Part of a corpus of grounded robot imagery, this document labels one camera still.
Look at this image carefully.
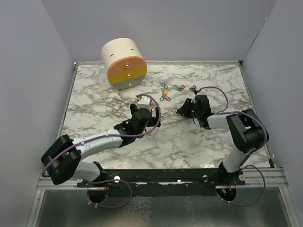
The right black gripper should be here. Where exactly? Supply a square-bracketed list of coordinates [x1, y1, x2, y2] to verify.
[177, 98, 201, 119]

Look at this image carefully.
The orange S carabiner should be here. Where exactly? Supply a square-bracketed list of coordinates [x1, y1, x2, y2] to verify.
[151, 105, 156, 112]

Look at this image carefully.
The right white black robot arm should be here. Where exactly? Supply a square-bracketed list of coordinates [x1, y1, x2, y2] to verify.
[177, 95, 269, 185]

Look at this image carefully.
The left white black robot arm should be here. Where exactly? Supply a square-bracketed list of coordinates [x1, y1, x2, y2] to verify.
[41, 105, 161, 187]

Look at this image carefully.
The round three-drawer storage box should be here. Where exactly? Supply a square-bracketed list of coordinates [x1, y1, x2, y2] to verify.
[101, 38, 147, 90]

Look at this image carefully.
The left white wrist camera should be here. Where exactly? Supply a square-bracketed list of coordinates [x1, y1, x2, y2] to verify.
[137, 96, 152, 111]

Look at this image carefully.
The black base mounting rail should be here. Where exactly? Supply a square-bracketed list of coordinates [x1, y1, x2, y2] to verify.
[77, 168, 245, 197]

